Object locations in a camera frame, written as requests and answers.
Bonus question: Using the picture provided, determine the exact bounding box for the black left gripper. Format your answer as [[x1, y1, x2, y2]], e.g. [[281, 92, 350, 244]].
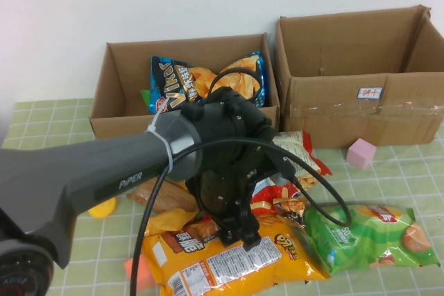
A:
[[185, 166, 278, 252]]

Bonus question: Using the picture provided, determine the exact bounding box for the small black orange snack packet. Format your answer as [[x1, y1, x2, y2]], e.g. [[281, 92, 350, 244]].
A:
[[273, 197, 310, 232], [194, 218, 225, 242]]

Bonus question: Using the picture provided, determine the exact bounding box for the green cucumber potato chip bag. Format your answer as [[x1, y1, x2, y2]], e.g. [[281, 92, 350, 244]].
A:
[[303, 204, 441, 275]]

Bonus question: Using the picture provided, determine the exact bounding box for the large orange snack bag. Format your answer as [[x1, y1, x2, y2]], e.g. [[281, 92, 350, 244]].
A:
[[142, 212, 331, 296]]

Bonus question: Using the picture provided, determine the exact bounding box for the small yellow snack packet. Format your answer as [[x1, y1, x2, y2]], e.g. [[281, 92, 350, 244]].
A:
[[144, 207, 199, 238]]

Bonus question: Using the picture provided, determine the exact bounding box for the green snack bag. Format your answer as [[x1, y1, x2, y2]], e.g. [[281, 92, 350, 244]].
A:
[[139, 89, 155, 112]]

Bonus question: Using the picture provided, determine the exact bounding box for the brown cracker packet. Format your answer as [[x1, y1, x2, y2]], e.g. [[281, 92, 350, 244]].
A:
[[128, 180, 199, 213]]

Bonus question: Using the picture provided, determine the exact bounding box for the red white shrimp chips bag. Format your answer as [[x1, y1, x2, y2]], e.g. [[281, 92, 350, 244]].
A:
[[250, 130, 332, 220]]

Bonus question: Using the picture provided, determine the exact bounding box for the orange foam block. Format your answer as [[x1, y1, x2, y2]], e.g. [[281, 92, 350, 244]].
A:
[[123, 257, 155, 293]]

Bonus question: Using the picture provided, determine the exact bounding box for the yellow duck toy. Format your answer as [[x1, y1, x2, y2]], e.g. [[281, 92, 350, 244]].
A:
[[87, 197, 118, 220]]

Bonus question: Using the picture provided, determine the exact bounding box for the pink foam cube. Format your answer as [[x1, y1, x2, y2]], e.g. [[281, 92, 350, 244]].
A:
[[346, 138, 378, 171]]

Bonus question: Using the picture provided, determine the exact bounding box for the taped cardboard box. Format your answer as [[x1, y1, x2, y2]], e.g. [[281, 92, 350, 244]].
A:
[[275, 5, 444, 150]]

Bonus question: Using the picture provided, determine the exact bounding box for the green checkered tablecloth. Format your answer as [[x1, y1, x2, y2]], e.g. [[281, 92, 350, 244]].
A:
[[0, 97, 444, 296]]

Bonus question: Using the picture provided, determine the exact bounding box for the blue black Vikas chip bag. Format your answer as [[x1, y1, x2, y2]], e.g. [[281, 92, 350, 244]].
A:
[[149, 49, 268, 115]]

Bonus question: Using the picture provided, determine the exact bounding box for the cardboard box with printed text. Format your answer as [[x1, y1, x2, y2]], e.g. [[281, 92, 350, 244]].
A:
[[89, 33, 281, 140]]

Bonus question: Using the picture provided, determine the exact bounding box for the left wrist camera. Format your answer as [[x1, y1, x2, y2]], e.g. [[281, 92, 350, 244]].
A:
[[266, 152, 298, 188]]

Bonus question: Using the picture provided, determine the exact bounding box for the white cable tie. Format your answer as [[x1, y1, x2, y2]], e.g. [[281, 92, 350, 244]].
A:
[[146, 97, 175, 173]]

